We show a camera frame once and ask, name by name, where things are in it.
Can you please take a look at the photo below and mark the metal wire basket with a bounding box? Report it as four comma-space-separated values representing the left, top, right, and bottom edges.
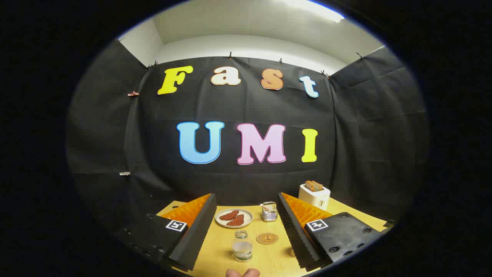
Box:
260, 201, 278, 222

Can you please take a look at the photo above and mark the white toaster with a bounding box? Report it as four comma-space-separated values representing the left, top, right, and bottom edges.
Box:
298, 184, 331, 211

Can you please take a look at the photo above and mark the wooden table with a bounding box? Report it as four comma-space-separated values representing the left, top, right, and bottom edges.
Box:
156, 198, 389, 277

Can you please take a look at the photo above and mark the white round plate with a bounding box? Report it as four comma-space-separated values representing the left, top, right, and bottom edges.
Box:
215, 208, 253, 229

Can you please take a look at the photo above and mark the clear plastic juice bottle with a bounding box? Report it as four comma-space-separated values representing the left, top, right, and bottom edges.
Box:
232, 230, 254, 262

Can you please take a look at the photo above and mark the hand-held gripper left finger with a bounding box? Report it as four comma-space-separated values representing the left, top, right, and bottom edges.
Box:
115, 194, 218, 272

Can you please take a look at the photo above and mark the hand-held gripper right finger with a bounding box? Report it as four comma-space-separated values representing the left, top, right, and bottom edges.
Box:
278, 192, 394, 270

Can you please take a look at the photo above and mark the round cork coaster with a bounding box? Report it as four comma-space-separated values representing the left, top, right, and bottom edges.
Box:
256, 232, 279, 245

